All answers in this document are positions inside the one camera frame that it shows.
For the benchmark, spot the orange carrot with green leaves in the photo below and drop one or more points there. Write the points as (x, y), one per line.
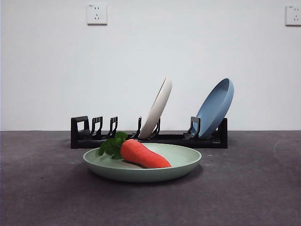
(141, 155)

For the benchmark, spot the green plate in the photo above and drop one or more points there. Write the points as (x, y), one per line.
(141, 175)

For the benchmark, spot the beige plate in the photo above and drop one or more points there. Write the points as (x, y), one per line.
(157, 110)

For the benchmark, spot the black plate rack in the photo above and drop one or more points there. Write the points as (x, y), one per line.
(176, 139)

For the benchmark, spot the blue plate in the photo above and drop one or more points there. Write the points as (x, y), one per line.
(215, 110)

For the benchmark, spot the white wall socket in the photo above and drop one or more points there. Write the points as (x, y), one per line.
(294, 15)
(97, 14)

